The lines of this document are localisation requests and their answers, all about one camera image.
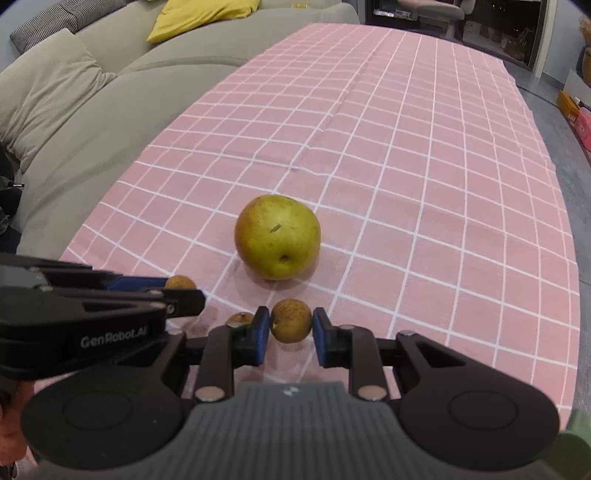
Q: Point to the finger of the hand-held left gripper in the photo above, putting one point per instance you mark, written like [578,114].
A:
[134,282]
[184,302]

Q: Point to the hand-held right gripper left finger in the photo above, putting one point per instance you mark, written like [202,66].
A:
[261,334]

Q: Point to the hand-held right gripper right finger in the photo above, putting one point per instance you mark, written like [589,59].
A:
[322,337]

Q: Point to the brown longan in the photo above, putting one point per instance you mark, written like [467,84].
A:
[291,321]
[240,318]
[181,281]

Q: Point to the green plate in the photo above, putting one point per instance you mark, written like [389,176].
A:
[575,447]

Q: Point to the green-yellow pear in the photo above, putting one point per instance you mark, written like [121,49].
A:
[277,240]

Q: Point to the black bag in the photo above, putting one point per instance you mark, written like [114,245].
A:
[9,198]

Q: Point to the beige sofa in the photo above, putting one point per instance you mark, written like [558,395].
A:
[138,101]

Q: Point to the pink checked tablecloth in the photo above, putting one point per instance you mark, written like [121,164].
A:
[392,161]

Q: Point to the beige cushion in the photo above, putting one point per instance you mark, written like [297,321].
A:
[51,101]

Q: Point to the striped grey cushion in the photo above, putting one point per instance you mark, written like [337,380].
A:
[41,27]

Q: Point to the yellow cushion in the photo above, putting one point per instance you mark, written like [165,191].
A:
[198,16]

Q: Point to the pink box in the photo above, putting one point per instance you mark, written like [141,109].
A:
[584,131]

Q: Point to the orange box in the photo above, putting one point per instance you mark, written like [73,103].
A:
[568,104]

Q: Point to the pink office chair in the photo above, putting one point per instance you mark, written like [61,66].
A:
[429,8]

